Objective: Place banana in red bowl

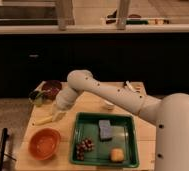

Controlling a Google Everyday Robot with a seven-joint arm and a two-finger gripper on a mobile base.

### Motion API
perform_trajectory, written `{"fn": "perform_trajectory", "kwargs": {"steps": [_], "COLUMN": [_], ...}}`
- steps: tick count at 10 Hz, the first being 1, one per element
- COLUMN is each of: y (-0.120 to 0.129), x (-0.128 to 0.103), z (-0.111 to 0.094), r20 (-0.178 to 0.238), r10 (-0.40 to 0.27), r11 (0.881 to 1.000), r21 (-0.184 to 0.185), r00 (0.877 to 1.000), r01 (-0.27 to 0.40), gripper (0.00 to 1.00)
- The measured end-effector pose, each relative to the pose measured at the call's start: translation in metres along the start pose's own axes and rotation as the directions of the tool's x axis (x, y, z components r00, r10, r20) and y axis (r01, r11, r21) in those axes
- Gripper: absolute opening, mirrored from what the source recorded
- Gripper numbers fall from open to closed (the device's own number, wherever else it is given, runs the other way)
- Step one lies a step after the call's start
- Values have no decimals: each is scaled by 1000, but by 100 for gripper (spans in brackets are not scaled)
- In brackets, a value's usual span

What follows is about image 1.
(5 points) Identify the yellow bread roll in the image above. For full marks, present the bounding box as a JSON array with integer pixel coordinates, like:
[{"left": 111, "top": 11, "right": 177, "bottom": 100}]
[{"left": 110, "top": 148, "right": 124, "bottom": 162}]

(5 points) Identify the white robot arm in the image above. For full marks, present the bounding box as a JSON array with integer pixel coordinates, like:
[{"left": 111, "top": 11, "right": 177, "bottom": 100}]
[{"left": 56, "top": 70, "right": 189, "bottom": 171}]

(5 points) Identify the yellow banana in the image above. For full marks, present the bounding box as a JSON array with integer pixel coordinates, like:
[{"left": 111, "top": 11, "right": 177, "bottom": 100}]
[{"left": 33, "top": 116, "right": 52, "bottom": 126}]

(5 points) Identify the purple grape bunch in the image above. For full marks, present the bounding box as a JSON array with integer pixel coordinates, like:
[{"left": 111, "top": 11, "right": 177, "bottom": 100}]
[{"left": 76, "top": 138, "right": 94, "bottom": 160}]

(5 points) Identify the orange red bowl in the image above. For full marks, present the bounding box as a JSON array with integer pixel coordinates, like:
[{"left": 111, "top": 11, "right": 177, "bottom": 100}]
[{"left": 28, "top": 128, "right": 61, "bottom": 161}]

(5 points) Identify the green vegetable toy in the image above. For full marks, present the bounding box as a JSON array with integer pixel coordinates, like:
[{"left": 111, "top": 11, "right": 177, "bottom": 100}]
[{"left": 29, "top": 91, "right": 44, "bottom": 107}]

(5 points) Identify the blue sponge block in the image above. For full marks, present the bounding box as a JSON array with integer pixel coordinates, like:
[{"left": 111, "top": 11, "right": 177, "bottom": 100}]
[{"left": 99, "top": 120, "right": 112, "bottom": 141}]

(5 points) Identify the green plastic tray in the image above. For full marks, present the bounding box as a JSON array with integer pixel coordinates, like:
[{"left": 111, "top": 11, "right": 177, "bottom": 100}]
[{"left": 70, "top": 112, "right": 139, "bottom": 168}]

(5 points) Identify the black stand with cables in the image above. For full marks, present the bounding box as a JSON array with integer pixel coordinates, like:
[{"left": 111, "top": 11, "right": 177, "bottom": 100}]
[{"left": 0, "top": 128, "right": 16, "bottom": 171}]

